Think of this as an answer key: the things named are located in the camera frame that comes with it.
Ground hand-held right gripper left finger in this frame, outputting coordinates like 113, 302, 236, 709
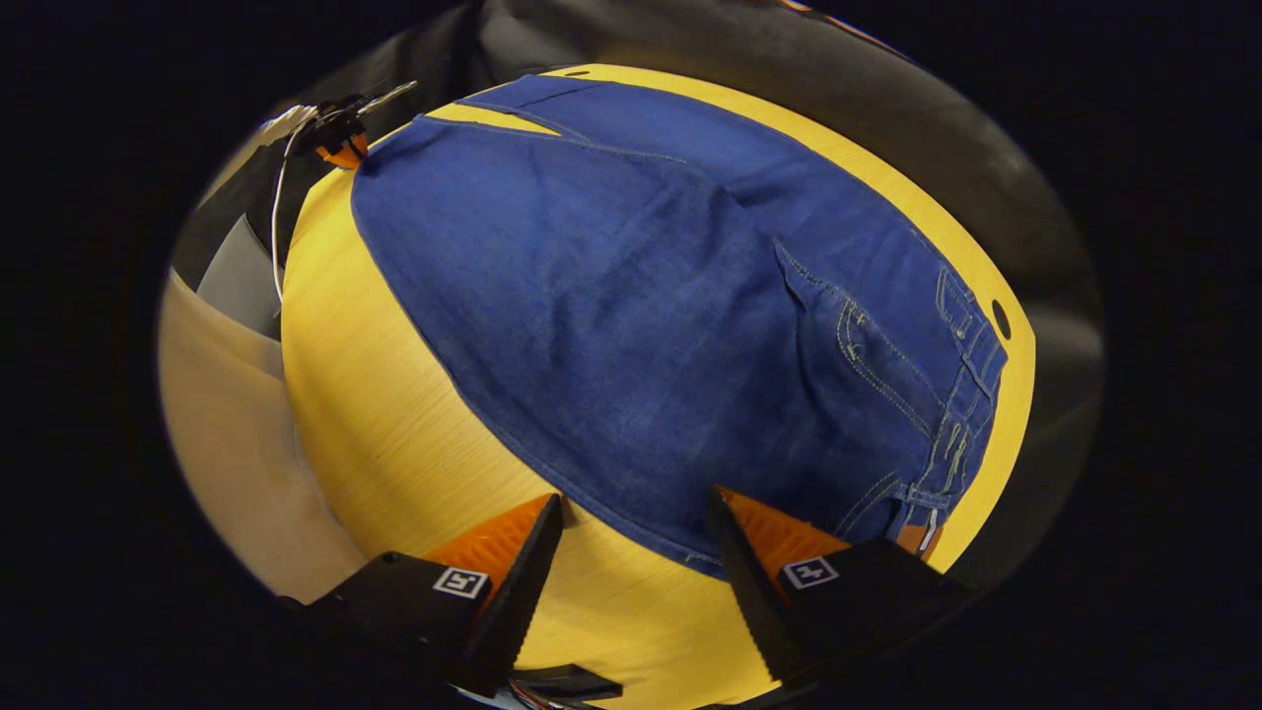
279, 493, 565, 699

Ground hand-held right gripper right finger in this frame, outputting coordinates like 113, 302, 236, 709
705, 485, 972, 686

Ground blue denim jeans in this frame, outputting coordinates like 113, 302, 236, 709
350, 74, 1009, 578

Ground thin white cable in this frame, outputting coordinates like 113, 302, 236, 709
269, 104, 326, 307

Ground black backdrop cloth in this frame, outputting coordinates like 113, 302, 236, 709
335, 0, 1105, 593

